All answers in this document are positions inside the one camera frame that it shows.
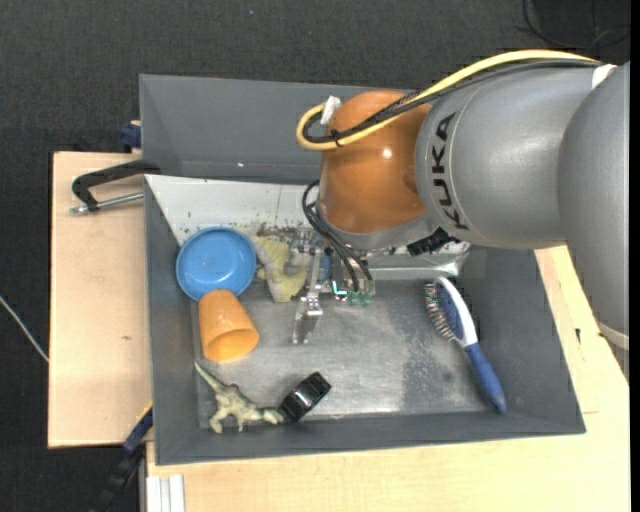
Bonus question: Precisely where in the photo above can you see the pale yellow cloth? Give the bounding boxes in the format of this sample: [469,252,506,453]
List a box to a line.
[252,234,312,304]

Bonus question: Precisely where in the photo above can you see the orange cup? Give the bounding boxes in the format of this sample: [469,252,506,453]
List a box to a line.
[198,288,261,364]

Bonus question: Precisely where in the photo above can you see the black plastic clip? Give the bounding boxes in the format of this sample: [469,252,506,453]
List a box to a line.
[277,371,333,424]

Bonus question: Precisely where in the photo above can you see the pale wood board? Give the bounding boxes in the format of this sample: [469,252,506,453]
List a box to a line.
[47,151,156,449]

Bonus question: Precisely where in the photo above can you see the black cylinder on white bracket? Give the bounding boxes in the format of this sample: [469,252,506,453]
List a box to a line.
[389,226,472,257]

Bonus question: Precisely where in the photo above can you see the blue bowl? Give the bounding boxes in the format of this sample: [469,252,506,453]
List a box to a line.
[175,226,259,302]

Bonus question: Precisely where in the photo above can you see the grey metal bin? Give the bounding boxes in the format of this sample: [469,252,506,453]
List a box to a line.
[138,73,587,466]

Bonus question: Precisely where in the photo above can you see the blue and white hairbrush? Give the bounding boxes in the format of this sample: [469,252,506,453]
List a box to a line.
[423,275,508,416]

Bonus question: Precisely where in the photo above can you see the green toy dinosaur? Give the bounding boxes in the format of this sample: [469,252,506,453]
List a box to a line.
[193,361,284,434]

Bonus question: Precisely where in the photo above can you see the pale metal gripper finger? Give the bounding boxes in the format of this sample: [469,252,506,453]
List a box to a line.
[283,248,308,278]
[291,297,325,346]

